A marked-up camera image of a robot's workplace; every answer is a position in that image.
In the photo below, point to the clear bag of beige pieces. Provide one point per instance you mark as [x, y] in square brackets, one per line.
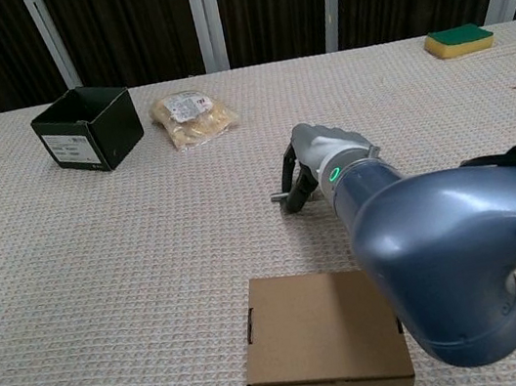
[191, 120]

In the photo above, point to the beige woven tablecloth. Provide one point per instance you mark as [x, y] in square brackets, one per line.
[104, 278]

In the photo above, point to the black open cardboard box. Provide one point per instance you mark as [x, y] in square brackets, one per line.
[81, 143]

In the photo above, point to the dark pleated curtain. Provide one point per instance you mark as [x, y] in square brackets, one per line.
[136, 25]

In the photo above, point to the brown closed cardboard box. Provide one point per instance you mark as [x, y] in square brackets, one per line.
[313, 342]

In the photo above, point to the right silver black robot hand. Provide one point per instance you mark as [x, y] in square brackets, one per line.
[329, 144]

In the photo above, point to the yellow and green sponge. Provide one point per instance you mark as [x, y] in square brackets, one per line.
[458, 43]

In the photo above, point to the silver bolt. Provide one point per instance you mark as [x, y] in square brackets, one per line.
[278, 196]

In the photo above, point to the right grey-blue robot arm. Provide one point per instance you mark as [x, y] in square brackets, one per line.
[445, 246]

